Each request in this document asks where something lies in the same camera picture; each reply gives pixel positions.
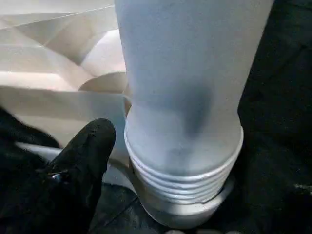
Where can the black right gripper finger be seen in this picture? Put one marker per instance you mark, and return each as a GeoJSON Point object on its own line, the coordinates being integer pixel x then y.
{"type": "Point", "coordinates": [63, 190]}

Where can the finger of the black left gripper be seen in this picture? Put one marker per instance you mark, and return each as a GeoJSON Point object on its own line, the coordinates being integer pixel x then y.
{"type": "Point", "coordinates": [27, 131]}

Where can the white plastic table leg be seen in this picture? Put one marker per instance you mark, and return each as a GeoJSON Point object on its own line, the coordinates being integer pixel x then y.
{"type": "Point", "coordinates": [190, 73]}

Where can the white plastic table top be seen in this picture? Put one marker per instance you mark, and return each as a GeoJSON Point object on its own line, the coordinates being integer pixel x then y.
{"type": "Point", "coordinates": [58, 63]}

